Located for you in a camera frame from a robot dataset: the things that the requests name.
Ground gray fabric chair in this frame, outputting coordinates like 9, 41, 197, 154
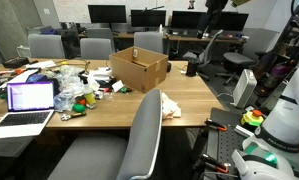
85, 27, 116, 53
133, 31, 164, 55
27, 33, 66, 60
79, 37, 113, 61

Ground dark swivel office chair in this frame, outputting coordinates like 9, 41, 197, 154
215, 51, 258, 86

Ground open cardboard box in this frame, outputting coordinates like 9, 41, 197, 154
108, 45, 170, 94

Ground white paper card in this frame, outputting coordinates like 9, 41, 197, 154
111, 79, 125, 93

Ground black cylindrical cup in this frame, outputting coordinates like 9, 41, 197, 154
185, 59, 200, 78

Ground spray bottle yellow liquid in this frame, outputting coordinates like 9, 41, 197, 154
79, 74, 97, 110

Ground black computer monitor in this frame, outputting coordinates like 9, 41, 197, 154
130, 9, 167, 28
87, 4, 128, 24
170, 10, 207, 30
218, 11, 250, 32

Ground green ball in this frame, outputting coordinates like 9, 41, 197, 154
72, 103, 87, 114

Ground orange black bar clamp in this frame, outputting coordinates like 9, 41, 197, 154
199, 153, 232, 174
204, 118, 229, 132

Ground clear plastic bags pile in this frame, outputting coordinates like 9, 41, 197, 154
52, 64, 87, 113

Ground black perforated mounting board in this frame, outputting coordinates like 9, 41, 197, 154
202, 107, 257, 180

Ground white air purifier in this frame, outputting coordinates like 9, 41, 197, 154
231, 68, 258, 109

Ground person in dark clothes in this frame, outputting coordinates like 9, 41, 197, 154
196, 0, 229, 39

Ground yellow emergency stop button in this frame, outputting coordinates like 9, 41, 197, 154
240, 109, 265, 128

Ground white paper sheet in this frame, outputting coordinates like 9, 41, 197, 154
25, 59, 57, 70

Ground blue purple pouch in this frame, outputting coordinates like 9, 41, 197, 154
25, 73, 49, 84

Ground silver laptop purple screen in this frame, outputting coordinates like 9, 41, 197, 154
0, 80, 56, 140

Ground purple jug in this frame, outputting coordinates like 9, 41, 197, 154
270, 63, 289, 80

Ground black flat electronic device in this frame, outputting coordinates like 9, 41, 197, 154
1, 56, 31, 69

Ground black metal shelf rack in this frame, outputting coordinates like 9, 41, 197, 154
255, 0, 299, 111

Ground gray office chair silver frame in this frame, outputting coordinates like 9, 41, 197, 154
47, 88, 164, 180

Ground yellow handled pliers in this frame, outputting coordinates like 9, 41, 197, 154
60, 111, 87, 122

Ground wall whiteboard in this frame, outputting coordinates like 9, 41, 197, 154
52, 0, 207, 24

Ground orange handled tool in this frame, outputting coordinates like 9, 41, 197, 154
0, 68, 27, 76

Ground white wire basket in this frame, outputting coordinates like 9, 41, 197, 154
16, 44, 32, 58

